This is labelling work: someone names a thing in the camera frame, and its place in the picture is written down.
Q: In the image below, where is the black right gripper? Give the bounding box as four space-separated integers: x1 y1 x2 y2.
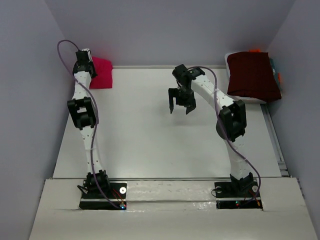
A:
168 86 197 114

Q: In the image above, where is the pink t-shirt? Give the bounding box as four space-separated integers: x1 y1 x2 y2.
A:
89 56 113 89

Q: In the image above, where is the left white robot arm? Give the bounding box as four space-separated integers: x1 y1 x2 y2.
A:
67 48 111 198

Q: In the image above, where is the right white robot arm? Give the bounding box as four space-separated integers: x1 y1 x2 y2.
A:
168 64 254 196

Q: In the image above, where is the orange object behind stack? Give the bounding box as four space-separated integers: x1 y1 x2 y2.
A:
249 49 261 53

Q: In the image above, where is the teal orange item beside stack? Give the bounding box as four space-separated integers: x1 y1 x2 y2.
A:
269 58 282 91

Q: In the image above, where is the dark red folded t-shirt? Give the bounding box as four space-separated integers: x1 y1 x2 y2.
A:
226 51 282 103

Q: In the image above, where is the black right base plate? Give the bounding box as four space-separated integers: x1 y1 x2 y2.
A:
211 181 263 210

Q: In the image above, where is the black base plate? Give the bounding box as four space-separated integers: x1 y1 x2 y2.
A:
77 181 128 211
211 181 263 210

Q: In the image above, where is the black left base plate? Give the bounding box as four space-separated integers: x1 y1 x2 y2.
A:
77 181 128 211

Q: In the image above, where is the metal rail right side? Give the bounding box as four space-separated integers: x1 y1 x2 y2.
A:
260 104 291 178

